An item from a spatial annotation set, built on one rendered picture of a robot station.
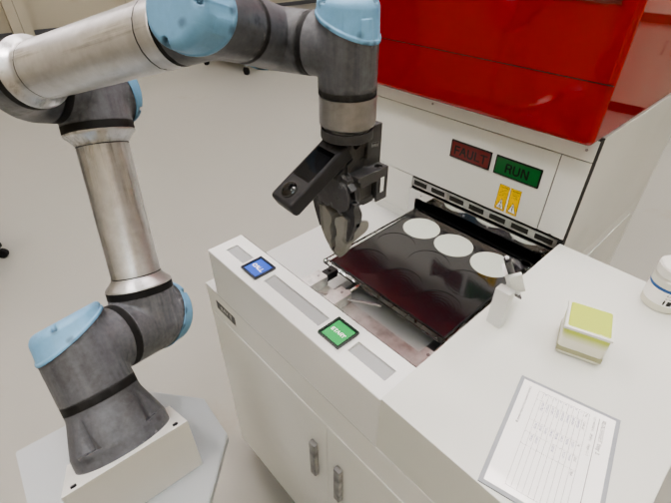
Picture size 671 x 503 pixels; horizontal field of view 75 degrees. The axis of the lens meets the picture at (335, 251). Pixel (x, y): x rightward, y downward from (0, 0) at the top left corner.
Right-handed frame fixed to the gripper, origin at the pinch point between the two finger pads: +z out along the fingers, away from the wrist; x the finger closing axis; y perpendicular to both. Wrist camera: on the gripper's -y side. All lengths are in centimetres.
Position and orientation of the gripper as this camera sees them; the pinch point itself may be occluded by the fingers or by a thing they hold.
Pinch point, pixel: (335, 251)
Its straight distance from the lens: 69.5
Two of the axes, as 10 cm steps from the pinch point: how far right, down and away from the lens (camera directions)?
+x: -6.8, -4.4, 5.9
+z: 0.0, 8.0, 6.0
